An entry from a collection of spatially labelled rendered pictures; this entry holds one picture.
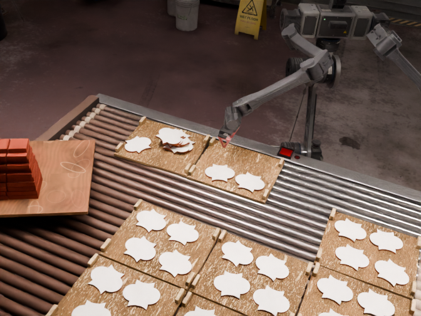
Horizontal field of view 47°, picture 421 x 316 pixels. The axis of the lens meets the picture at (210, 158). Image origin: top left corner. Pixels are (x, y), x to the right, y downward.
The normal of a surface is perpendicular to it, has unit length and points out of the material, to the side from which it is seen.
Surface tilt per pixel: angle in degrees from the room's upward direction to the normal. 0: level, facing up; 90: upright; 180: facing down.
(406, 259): 0
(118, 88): 0
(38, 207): 0
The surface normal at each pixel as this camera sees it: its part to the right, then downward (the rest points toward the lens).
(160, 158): 0.07, -0.77
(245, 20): -0.34, 0.40
